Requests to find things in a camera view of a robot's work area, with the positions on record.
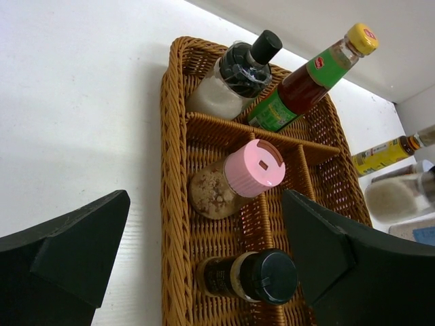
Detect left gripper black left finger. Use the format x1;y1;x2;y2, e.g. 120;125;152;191
1;190;131;325

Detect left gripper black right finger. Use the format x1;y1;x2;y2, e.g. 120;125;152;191
281;190;434;325

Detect silver lid blue label jar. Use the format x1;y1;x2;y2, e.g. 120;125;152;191
388;215;434;246

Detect clear lid powder jar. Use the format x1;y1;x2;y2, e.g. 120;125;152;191
364;168;434;223

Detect black cap pepper shaker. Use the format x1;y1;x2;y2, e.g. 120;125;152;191
196;249;298;306

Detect yellow oil bottle brown cap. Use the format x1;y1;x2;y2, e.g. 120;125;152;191
351;125;434;177

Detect pink cap spice jar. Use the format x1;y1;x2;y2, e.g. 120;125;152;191
188;139;285;219

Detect red sauce bottle yellow cap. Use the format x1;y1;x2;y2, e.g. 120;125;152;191
247;23;379;132

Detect black cap white powder bottle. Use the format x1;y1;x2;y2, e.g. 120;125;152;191
186;30;283;120

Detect brown wicker divided basket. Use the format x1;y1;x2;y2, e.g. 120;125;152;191
160;36;370;325

